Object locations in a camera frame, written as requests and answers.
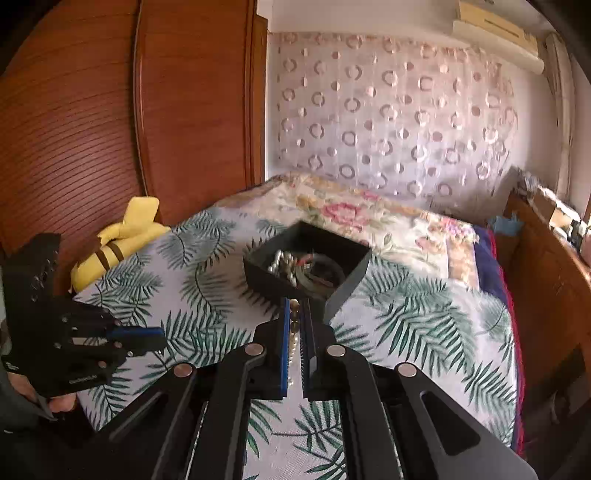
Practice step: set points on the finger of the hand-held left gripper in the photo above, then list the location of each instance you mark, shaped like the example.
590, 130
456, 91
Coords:
147, 342
138, 330

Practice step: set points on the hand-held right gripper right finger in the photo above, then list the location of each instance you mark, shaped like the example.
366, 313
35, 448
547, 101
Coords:
308, 350

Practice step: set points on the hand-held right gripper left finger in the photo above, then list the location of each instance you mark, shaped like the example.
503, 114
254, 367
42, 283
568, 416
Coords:
283, 350

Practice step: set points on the black box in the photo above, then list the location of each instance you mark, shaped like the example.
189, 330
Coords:
265, 284

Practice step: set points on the person's left hand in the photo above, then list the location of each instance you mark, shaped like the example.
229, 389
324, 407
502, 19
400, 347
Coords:
62, 405

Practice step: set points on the leaf print blanket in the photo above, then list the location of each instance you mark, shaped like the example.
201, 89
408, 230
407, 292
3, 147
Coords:
415, 323

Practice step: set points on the yellow plush toy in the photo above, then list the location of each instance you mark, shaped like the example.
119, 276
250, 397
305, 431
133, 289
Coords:
138, 217

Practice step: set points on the floral quilt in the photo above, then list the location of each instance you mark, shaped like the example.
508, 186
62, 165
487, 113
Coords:
346, 212

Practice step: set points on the wooden wardrobe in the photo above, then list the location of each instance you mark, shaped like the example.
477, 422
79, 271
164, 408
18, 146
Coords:
194, 115

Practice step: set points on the teal tissue box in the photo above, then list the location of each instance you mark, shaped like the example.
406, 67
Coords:
505, 226

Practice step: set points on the wooden cabinet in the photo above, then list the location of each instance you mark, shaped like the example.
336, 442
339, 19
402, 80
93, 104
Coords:
545, 286

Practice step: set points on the circle patterned sheer curtain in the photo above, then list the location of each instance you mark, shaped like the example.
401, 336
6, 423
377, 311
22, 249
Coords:
392, 115

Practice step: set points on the patterned cloth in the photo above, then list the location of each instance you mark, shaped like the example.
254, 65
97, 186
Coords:
528, 180

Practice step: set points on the cardboard box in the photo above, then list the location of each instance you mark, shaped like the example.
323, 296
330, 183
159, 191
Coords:
547, 206

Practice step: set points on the beige window curtain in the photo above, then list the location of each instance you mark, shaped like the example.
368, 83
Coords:
561, 115

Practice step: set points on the cream air conditioner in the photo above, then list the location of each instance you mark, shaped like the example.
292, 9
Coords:
498, 37

